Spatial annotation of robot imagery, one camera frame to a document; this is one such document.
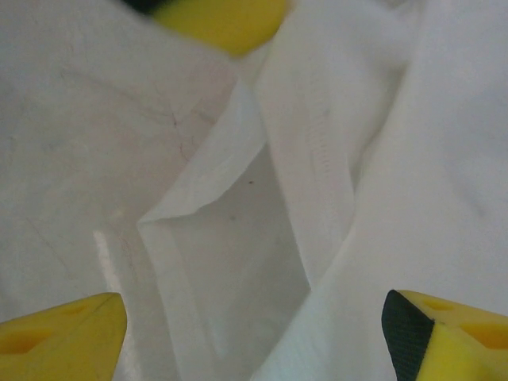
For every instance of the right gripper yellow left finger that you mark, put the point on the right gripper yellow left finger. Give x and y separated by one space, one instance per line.
59 341

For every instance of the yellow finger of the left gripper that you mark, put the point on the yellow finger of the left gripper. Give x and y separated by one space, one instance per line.
226 24

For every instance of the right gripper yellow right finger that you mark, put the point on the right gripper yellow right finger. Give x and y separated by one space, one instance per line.
456 349

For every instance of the white t-shirt with black print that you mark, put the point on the white t-shirt with black print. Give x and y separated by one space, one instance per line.
357 158

